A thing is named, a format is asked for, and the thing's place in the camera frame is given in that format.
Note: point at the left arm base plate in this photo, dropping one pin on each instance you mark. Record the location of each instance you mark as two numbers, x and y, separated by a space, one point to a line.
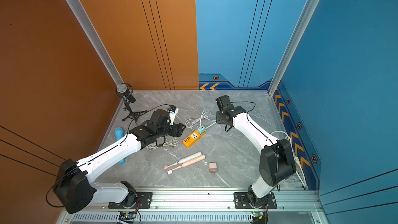
141 200

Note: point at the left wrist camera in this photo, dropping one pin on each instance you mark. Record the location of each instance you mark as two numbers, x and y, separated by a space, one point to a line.
173 111

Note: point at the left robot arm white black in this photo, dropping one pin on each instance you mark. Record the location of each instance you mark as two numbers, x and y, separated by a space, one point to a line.
76 186

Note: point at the green circuit board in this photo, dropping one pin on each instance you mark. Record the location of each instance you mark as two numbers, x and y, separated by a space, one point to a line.
260 218
127 218

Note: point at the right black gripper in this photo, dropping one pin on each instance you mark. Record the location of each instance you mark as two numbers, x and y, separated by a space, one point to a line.
217 115

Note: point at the right green circuit board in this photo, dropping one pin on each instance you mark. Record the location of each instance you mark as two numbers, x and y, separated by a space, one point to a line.
260 218

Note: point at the teal charger adapter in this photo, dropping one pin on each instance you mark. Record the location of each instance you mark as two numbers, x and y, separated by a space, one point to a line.
201 129

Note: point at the white electric toothbrush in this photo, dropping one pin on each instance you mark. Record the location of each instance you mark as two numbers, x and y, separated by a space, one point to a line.
183 160

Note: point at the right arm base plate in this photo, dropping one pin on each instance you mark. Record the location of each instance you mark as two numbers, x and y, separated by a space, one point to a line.
247 200

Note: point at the aluminium rail frame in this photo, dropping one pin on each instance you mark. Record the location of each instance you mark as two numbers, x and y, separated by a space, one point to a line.
172 205

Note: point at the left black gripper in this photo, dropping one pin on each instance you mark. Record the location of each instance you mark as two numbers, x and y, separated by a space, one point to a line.
177 129

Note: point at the pink charger adapter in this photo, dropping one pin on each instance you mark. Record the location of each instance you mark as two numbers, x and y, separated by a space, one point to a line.
213 167

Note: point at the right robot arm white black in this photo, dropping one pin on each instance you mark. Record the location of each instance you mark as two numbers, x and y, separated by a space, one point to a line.
277 159

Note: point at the left green circuit board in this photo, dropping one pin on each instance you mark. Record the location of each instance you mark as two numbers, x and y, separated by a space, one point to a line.
127 218

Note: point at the blue handheld microphone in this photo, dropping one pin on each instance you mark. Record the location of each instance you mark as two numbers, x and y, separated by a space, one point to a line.
119 133

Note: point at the orange power strip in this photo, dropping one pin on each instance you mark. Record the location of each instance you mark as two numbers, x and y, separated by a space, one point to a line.
193 138

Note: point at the black microphone on tripod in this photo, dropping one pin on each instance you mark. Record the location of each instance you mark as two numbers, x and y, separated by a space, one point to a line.
124 91

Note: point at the pink electric toothbrush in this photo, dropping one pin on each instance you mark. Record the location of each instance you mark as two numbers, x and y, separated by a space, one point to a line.
188 163

